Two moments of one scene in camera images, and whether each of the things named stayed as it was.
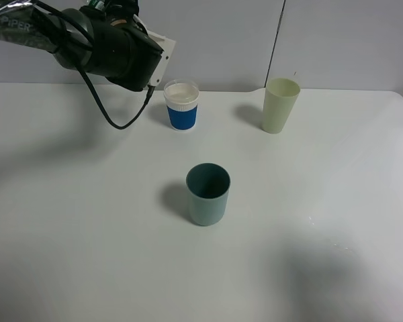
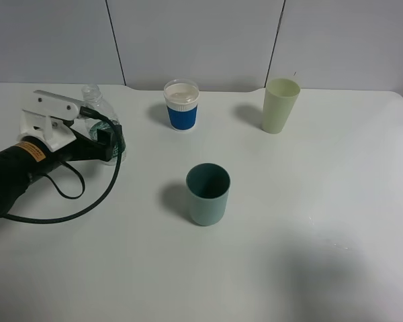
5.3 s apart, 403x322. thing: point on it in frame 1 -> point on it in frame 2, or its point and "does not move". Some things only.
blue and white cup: (182, 98) does not move
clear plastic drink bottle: (98, 5) -> (103, 117)
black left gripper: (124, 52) -> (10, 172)
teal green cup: (208, 186) does not move
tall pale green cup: (281, 96) does not move
